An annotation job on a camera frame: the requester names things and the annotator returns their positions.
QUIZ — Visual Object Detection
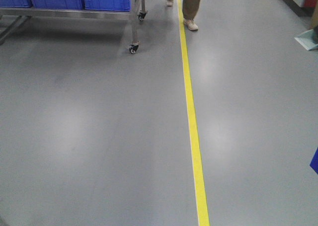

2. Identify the light green dustpan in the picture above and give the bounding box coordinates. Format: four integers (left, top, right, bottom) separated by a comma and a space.
294, 29, 318, 51

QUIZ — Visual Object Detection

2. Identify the person in khaki trousers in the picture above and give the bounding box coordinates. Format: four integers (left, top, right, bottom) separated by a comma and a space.
164, 0, 203, 31

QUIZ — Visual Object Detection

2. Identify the yellow floor line tape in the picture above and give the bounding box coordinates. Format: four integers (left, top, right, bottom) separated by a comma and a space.
177, 0, 210, 226

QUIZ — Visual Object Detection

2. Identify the blue plastic bottle part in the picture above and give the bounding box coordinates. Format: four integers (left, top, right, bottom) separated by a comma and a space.
310, 149, 318, 174

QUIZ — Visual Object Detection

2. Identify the steel rack on casters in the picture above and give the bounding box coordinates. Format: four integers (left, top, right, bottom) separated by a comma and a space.
0, 0, 149, 55

